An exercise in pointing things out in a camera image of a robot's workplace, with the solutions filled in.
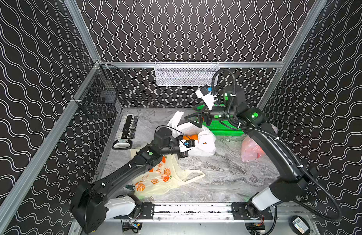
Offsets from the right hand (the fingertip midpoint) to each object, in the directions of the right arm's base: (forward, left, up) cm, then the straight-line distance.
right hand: (189, 110), depth 63 cm
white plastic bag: (-4, -9, -21) cm, 23 cm away
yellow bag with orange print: (-13, +12, -40) cm, 44 cm away
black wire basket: (+27, +57, -16) cm, 65 cm away
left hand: (-9, -6, -14) cm, 17 cm away
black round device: (-35, -53, -41) cm, 76 cm away
